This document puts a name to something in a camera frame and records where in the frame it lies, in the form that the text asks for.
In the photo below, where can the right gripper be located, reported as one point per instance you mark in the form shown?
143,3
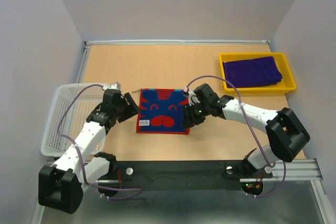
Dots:
189,119

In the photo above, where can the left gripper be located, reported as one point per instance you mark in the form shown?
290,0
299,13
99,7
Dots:
132,110

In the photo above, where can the red blue patterned towel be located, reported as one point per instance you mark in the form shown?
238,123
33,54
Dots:
161,111

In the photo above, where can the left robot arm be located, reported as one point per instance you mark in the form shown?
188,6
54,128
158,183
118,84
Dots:
61,186

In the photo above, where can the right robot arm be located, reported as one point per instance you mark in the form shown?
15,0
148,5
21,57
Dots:
286,134

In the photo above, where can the white plastic basket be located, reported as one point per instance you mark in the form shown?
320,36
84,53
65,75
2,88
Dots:
70,108

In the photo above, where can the yellow plastic tray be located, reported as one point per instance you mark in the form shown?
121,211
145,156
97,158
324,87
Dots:
286,85

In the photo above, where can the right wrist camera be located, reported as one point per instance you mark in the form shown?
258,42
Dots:
191,96

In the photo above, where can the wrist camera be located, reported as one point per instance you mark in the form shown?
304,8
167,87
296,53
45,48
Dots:
191,96
115,86

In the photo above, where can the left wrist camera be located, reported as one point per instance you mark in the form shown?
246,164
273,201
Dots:
115,86

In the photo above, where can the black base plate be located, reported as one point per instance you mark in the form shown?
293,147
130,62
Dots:
181,175

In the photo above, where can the aluminium back rail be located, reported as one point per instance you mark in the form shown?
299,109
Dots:
174,42

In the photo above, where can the aluminium rail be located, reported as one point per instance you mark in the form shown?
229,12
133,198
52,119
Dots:
174,42
296,170

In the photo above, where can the aluminium front rail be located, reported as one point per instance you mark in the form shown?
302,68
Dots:
296,170

